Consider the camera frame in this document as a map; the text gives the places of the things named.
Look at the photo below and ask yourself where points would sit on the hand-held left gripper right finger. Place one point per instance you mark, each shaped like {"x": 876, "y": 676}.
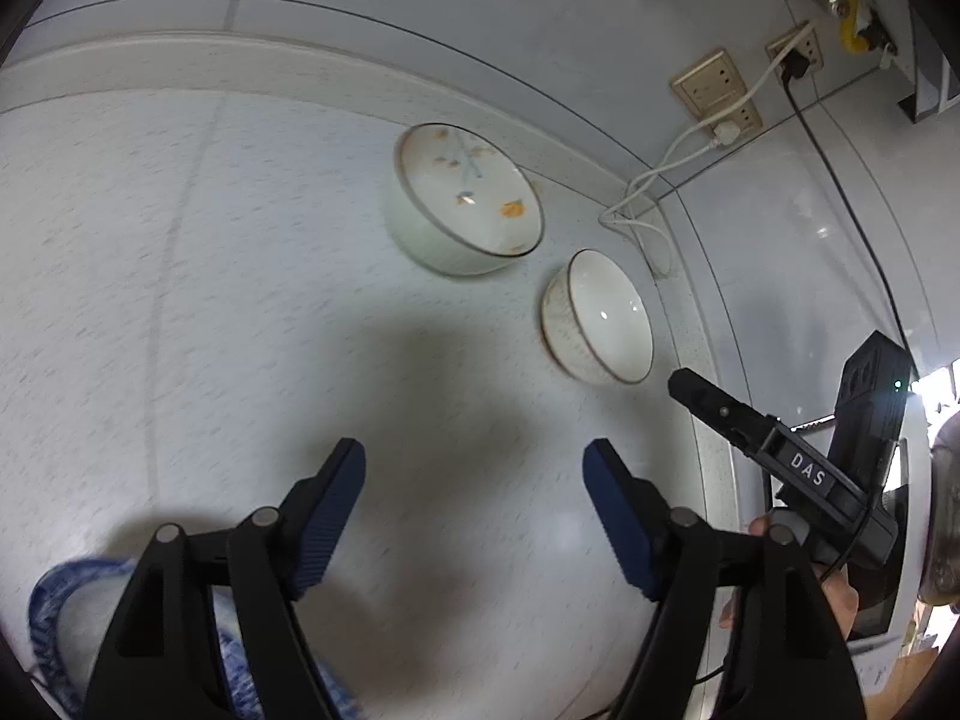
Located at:
{"x": 622, "y": 525}

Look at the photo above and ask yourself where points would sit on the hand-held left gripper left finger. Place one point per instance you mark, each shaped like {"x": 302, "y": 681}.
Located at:
{"x": 330, "y": 517}

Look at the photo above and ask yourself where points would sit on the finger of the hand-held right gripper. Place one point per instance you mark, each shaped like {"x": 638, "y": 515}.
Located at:
{"x": 712, "y": 405}

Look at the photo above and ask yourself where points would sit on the plain white dark-rimmed bowl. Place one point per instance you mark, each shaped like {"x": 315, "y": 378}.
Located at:
{"x": 604, "y": 315}

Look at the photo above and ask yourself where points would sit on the blue and white bowl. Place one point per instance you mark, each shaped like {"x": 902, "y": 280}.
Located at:
{"x": 52, "y": 615}

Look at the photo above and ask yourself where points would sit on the white floral bowl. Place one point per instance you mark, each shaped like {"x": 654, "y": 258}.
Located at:
{"x": 465, "y": 195}

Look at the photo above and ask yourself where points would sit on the person's right hand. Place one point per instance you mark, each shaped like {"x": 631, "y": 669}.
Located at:
{"x": 841, "y": 604}

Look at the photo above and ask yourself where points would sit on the white paper sheet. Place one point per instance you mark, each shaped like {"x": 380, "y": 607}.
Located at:
{"x": 874, "y": 660}

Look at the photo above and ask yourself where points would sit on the white socket with black plug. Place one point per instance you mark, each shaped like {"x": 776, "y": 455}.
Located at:
{"x": 811, "y": 45}

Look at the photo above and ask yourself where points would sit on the beige wall socket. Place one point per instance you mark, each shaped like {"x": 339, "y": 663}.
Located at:
{"x": 709, "y": 82}

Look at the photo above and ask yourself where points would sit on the wall water heater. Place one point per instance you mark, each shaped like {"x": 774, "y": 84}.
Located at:
{"x": 934, "y": 75}

